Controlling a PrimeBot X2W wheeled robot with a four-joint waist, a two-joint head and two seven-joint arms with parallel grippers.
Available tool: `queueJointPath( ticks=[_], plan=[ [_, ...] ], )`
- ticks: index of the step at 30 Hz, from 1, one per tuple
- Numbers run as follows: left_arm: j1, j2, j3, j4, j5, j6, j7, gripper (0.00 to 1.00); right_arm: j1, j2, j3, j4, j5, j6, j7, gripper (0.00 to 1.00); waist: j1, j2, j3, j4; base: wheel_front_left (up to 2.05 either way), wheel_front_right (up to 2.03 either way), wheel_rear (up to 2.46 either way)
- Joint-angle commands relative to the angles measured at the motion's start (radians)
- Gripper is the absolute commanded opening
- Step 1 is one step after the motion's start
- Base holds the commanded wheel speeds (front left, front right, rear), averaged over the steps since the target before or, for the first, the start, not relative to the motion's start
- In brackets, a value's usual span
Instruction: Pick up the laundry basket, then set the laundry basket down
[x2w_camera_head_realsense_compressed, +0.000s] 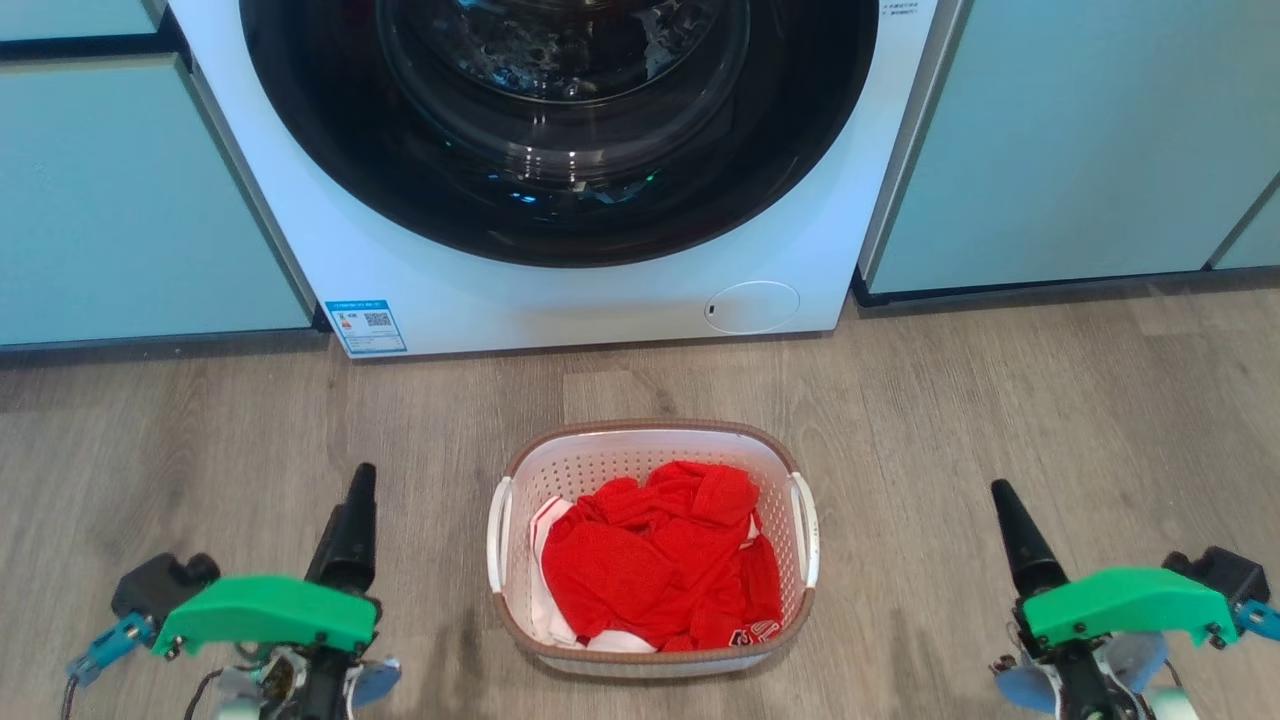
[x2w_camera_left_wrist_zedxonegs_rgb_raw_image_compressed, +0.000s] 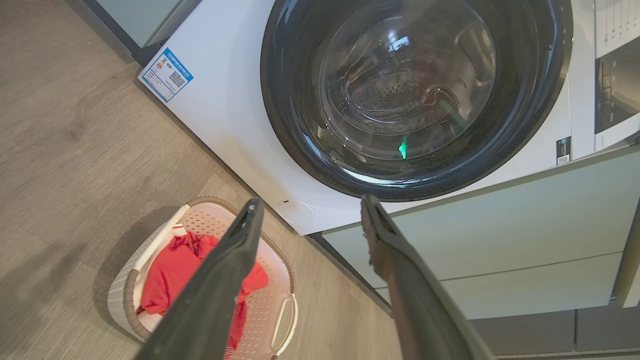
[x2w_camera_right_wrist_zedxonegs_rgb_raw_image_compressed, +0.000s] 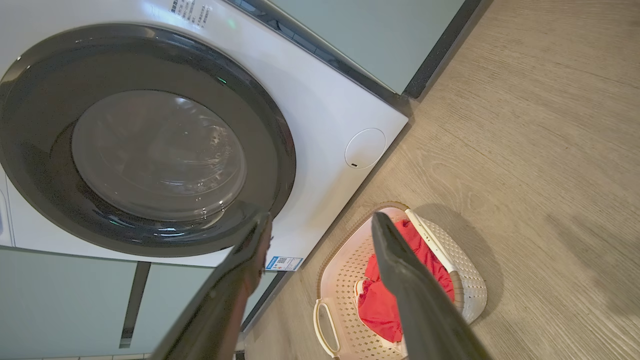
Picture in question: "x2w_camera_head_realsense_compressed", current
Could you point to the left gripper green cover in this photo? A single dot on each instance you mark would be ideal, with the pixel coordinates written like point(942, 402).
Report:
point(265, 610)

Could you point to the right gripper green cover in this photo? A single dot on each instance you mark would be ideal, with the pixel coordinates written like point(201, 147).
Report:
point(1125, 605)

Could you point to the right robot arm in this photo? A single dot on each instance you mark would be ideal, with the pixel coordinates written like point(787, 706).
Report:
point(1085, 690)

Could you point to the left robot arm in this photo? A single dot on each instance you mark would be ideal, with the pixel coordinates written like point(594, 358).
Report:
point(320, 695)

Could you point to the white perforated laundry basket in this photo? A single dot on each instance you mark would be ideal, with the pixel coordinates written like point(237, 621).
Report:
point(590, 470)

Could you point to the blue energy label sticker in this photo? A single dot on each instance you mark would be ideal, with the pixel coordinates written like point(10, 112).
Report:
point(365, 328)

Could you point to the blue right wrist connector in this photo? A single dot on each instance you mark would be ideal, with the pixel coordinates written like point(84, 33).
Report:
point(1260, 620)

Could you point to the blue wrist connector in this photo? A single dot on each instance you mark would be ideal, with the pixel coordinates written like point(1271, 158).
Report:
point(1260, 620)
point(110, 645)

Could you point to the blue left wrist connector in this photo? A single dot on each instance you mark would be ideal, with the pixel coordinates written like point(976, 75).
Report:
point(110, 645)

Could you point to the white front-load washing machine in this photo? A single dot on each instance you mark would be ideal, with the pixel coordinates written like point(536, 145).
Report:
point(300, 200)

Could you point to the round white filter cover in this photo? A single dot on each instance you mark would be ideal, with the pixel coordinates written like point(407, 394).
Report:
point(752, 307)

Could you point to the narrow pale teal cabinet door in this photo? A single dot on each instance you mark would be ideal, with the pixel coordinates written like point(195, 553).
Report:
point(1255, 240)

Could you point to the black round washing machine door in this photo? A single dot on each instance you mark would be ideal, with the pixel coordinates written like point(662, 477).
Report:
point(560, 210)

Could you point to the wide pale teal cabinet panel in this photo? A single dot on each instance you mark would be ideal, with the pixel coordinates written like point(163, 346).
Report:
point(1060, 140)

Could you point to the small printed text label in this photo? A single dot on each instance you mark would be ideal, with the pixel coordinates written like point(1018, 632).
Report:
point(902, 7)

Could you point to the pale teal cabinet drawer front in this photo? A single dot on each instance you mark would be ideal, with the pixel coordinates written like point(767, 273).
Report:
point(70, 15)

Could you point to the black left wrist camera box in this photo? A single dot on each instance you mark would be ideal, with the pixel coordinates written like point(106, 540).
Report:
point(160, 585)

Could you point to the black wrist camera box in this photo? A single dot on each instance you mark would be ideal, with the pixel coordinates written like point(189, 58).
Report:
point(1220, 572)
point(160, 585)

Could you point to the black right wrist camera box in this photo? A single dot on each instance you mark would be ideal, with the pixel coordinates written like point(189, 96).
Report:
point(1220, 572)

